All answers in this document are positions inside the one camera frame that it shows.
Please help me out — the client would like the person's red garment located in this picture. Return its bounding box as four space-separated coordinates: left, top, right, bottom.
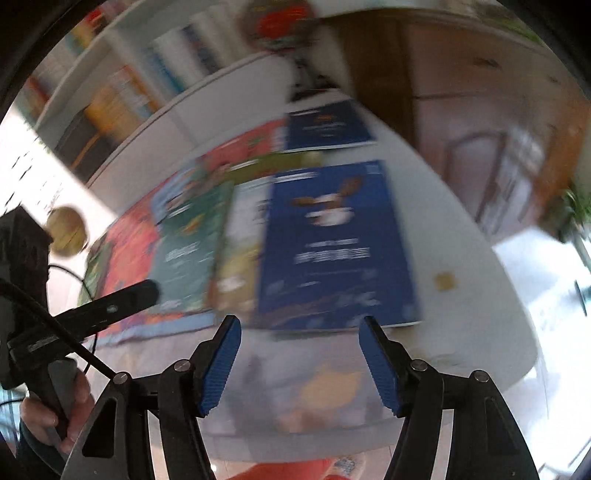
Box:
224 455 370 480

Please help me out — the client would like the teal green book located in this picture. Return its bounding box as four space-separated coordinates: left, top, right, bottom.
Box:
148 182 236 317

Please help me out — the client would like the red storybook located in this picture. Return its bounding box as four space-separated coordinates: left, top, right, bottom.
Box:
99 203 162 335

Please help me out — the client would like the person's left forearm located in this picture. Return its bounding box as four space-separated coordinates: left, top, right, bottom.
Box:
0 415 63 480

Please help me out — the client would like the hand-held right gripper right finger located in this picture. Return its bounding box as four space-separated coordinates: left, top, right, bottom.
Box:
358 316 541 480

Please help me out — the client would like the dark blue storybook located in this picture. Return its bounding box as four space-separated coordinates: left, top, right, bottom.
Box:
284 99 379 153

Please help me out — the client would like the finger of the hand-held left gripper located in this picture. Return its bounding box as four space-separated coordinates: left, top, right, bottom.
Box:
53 279 162 343

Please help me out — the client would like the antique style globe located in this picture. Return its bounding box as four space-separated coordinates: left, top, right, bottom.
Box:
45 206 88 257

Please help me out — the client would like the green potted plant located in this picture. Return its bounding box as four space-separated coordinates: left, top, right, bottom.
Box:
545 180 591 259

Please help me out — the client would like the row of colourful shelf books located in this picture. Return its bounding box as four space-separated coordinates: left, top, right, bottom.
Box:
18 4 241 134

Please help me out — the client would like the white rabbit cover book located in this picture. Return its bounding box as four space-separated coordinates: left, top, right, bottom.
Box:
210 178 278 319

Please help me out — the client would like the brown wooden cabinet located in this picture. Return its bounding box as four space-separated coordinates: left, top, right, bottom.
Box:
318 9 591 232

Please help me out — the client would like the floral quilted mat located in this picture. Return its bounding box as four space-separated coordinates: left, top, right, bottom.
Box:
83 117 324 347

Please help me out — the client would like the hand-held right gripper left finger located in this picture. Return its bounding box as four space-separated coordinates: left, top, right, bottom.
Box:
60 315 243 480

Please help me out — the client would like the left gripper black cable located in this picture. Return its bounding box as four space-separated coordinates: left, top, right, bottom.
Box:
0 263 118 379

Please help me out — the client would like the dark carved ornament stand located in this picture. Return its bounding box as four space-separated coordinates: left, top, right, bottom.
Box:
240 0 342 104

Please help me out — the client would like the blue deer cover book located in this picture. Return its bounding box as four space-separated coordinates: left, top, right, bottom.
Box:
255 159 424 330

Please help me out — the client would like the person's left hand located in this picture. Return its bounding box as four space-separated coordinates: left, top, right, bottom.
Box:
21 364 95 455

